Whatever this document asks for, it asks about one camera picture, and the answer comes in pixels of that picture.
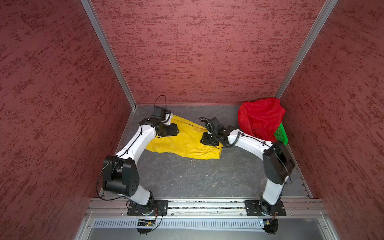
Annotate green plastic basket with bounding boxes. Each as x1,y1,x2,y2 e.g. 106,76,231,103
274,123,289,145

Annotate right corner aluminium profile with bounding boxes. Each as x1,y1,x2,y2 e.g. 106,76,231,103
274,0,338,99

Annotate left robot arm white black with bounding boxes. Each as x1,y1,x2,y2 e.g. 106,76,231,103
96,119,180,215

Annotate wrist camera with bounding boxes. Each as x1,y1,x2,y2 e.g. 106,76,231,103
150,106,168,122
206,118,225,135

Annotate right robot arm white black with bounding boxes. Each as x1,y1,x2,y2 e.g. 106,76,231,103
201,123,296,216

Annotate circuit board with wires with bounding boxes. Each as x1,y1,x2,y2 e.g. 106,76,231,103
264,219,279,235
136,219,157,235

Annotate corner aluminium profile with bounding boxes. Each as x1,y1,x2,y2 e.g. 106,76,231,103
81,0,137,110
274,0,338,99

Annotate aluminium mounting rail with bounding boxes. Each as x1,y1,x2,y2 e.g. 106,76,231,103
85,198,329,219

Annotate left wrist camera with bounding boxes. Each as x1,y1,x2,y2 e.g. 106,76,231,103
150,106,168,122

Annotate red shorts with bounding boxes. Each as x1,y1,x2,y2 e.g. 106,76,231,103
238,98,286,142

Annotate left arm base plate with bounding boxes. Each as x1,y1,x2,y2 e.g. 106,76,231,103
127,200,169,216

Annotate left circuit board with wires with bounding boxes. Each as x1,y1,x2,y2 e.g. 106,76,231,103
136,219,157,235

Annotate left corner aluminium profile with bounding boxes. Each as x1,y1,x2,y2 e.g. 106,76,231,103
81,0,137,110

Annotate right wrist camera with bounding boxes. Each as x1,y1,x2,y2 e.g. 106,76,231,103
206,118,225,135

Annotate yellow shorts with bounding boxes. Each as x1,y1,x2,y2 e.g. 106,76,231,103
146,116,223,160

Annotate white perforated vent strip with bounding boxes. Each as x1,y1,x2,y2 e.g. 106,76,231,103
92,218,264,231

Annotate right circuit board with wires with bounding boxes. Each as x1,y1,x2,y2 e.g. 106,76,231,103
264,219,279,235

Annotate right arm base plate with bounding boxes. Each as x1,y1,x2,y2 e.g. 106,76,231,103
244,200,287,217

